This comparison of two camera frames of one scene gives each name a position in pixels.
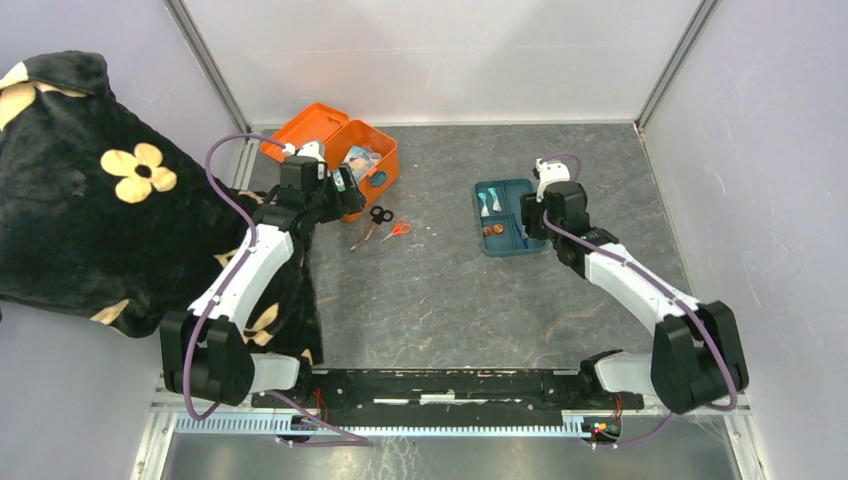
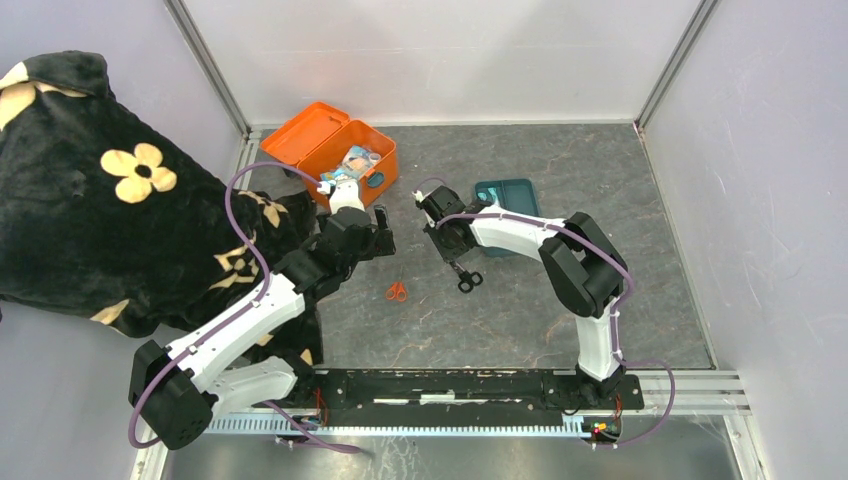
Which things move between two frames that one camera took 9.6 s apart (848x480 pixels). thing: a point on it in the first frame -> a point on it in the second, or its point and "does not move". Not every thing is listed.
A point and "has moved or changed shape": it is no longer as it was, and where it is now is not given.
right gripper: x=531 y=204 -> x=449 y=254
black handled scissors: x=378 y=216 has moved or changed shape
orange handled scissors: x=401 y=228 -> x=397 y=289
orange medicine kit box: x=338 y=133 does not move
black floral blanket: x=106 y=217 does not move
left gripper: x=347 y=202 -> x=380 y=242
